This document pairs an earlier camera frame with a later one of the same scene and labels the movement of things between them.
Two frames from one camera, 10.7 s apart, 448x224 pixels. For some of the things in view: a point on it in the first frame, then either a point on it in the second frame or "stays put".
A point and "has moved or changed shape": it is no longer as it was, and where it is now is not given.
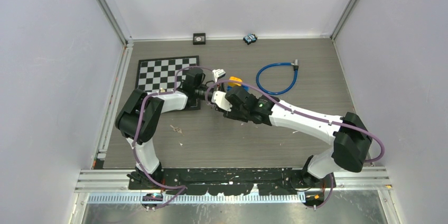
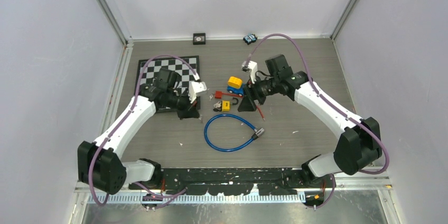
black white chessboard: (158, 75) stays put
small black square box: (199, 38) stays put
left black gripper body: (210, 94) -> (183, 103)
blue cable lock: (296, 63) has moved or changed shape
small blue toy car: (250, 38) stays put
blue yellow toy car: (233, 84) stays put
